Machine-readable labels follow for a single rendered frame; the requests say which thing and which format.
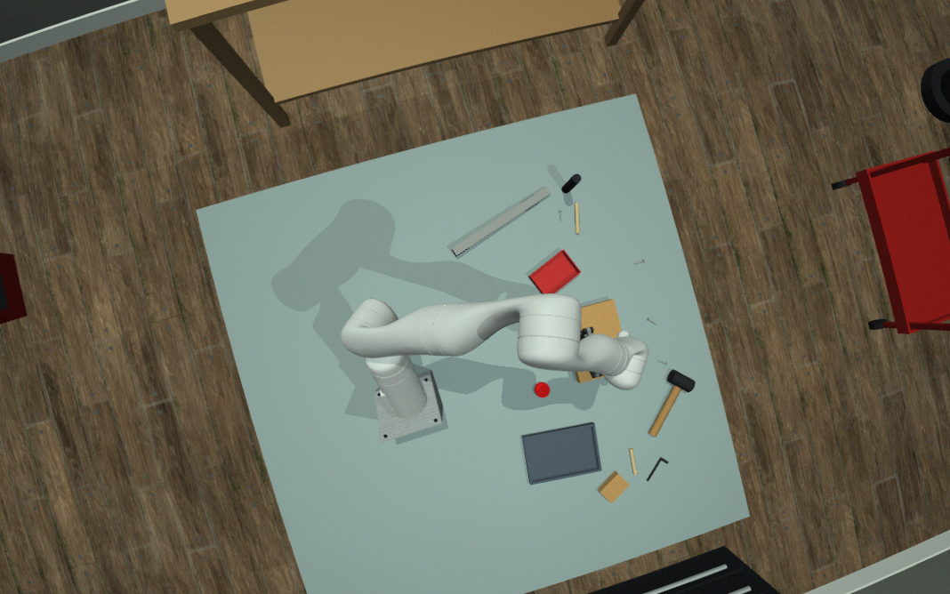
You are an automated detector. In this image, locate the red open tray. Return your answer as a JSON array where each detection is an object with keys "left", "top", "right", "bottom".
[{"left": 529, "top": 249, "right": 581, "bottom": 294}]

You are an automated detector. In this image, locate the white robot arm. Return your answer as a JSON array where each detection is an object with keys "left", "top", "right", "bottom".
[{"left": 341, "top": 293, "right": 648, "bottom": 419}]

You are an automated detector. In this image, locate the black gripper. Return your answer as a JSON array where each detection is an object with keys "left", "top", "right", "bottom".
[{"left": 581, "top": 327, "right": 602, "bottom": 378}]

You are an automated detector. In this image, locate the light brown wooden board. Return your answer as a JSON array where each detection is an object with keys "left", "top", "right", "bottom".
[{"left": 575, "top": 299, "right": 622, "bottom": 383}]

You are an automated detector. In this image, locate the black cylinder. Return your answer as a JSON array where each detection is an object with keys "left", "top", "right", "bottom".
[{"left": 561, "top": 174, "right": 581, "bottom": 193}]

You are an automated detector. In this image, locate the black mallet with wooden handle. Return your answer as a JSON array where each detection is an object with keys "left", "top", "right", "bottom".
[{"left": 649, "top": 370, "right": 696, "bottom": 437}]

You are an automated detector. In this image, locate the tan rectangular block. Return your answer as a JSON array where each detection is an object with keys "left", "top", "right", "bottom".
[{"left": 598, "top": 471, "right": 629, "bottom": 503}]

